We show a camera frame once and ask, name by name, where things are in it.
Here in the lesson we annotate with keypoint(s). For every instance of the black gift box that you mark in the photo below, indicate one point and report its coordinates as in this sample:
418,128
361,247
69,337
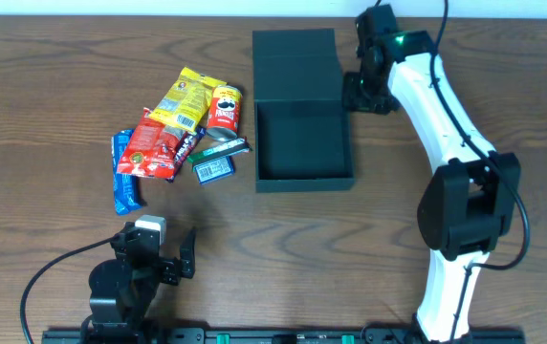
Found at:
302,133

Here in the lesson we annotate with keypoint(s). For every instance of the purple Dairy Milk bar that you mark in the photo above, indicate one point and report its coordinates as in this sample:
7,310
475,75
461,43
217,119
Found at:
185,147

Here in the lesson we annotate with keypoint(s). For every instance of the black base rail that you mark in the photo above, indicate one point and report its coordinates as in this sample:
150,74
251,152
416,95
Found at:
371,335

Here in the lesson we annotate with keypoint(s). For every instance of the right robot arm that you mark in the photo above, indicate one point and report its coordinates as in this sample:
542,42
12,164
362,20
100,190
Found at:
471,216

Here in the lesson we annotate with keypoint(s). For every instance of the blue small card box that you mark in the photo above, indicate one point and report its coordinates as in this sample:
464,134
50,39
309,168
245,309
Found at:
215,170

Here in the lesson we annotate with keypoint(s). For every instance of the green gum pack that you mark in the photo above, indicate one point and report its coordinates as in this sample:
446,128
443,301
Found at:
222,150

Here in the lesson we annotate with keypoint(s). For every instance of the red candy bag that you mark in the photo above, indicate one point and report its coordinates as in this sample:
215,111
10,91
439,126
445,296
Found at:
151,150

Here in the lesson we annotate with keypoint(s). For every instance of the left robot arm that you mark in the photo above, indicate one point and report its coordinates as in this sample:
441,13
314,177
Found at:
122,289

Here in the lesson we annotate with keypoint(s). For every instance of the yellow snack bag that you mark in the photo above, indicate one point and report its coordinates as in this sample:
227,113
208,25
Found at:
186,102

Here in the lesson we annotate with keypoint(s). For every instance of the blue cookie packet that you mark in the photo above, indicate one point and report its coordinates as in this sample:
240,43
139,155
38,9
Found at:
126,193

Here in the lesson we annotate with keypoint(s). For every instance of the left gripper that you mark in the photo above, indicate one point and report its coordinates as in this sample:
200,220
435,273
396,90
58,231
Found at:
169,266

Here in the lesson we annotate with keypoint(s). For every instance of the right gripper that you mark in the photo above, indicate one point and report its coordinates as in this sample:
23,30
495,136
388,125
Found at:
361,96

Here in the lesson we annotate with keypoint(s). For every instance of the red Pringles can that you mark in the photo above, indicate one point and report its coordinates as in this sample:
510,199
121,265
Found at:
224,113

